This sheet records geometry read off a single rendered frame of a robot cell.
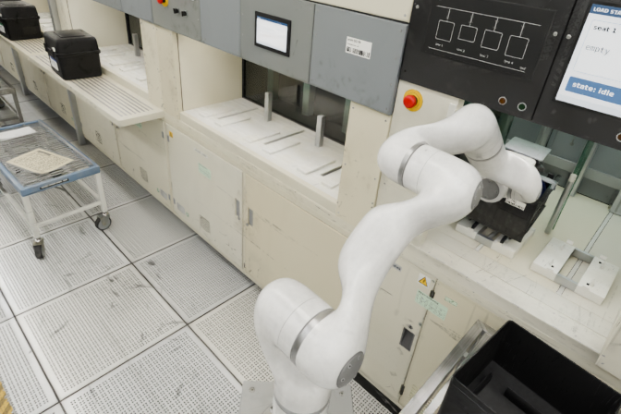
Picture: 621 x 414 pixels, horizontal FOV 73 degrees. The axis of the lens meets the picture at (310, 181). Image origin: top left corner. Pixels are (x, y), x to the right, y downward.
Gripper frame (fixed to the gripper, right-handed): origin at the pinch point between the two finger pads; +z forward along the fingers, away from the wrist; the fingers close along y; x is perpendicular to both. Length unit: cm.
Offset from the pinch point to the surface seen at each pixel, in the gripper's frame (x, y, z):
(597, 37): 42, 10, -29
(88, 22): -16, -318, 4
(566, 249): -29.8, 22.2, 6.4
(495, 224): -23.1, 0.8, -8.3
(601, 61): 37.5, 12.7, -29.0
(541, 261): -29.8, 17.4, -6.8
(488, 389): -43, 21, -54
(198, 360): -120, -88, -71
